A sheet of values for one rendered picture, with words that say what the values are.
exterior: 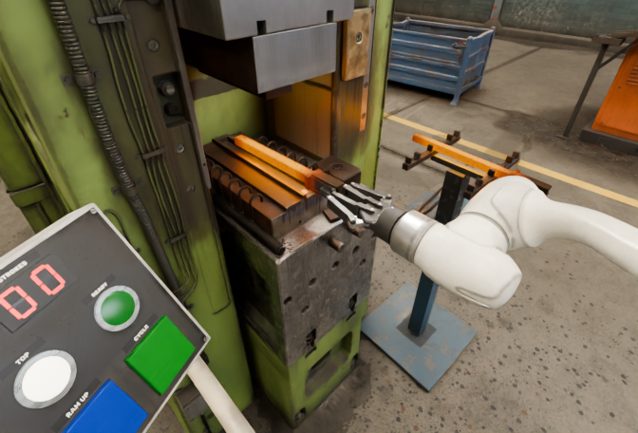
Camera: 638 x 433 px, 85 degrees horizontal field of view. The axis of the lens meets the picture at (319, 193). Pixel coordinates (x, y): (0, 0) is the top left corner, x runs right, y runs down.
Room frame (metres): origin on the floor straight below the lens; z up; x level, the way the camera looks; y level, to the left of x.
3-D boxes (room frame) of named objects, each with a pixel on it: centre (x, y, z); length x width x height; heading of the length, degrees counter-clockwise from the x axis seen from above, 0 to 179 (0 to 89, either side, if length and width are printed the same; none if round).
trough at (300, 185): (0.85, 0.16, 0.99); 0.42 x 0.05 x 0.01; 44
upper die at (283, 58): (0.83, 0.18, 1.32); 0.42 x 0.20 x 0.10; 44
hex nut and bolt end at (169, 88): (0.65, 0.29, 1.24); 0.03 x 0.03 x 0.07; 44
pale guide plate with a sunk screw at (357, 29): (0.99, -0.10, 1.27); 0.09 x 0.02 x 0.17; 134
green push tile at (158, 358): (0.28, 0.23, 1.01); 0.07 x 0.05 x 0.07; 159
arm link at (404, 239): (0.49, -0.18, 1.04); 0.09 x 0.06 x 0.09; 134
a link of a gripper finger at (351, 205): (0.59, -0.07, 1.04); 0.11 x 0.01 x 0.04; 49
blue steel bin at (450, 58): (4.54, -1.38, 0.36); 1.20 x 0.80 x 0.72; 49
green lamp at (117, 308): (0.29, 0.27, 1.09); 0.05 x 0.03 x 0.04; 134
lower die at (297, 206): (0.83, 0.18, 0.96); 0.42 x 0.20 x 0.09; 44
